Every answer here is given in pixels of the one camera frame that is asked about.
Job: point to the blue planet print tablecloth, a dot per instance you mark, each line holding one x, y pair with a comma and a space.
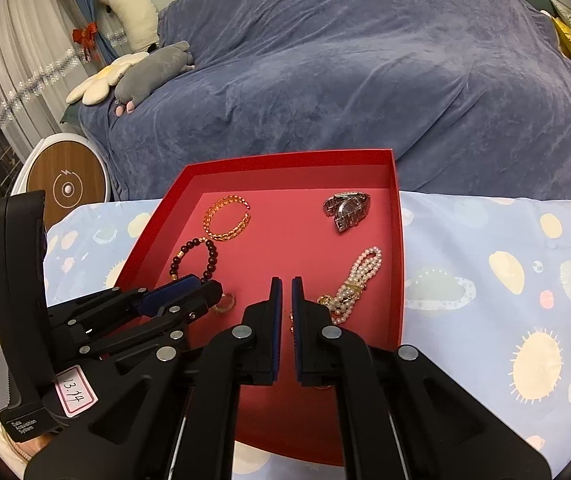
488, 299

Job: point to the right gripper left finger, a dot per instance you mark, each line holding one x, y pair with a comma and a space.
261, 348

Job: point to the red curtain tie bow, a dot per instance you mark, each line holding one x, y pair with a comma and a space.
87, 39

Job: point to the white long plush pillow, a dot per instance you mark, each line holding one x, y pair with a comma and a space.
140, 21

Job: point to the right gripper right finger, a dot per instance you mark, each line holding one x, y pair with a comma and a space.
309, 319

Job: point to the silver metal wristwatch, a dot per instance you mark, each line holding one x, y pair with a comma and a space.
347, 209

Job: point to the white flower cushion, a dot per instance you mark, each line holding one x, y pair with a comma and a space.
96, 88

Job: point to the white curtain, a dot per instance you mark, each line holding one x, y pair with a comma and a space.
40, 64

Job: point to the blue velvet sofa cover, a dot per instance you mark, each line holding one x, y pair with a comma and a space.
472, 96

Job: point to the round wooden white device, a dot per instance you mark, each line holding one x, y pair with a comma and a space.
69, 169

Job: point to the red jewelry box tray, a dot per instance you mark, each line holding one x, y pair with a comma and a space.
288, 234

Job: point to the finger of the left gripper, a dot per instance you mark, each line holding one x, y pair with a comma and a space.
113, 307
165, 322

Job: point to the grey plush toy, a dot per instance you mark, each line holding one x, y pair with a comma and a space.
151, 73

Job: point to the white red label sticker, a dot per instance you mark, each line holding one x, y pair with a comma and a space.
74, 391

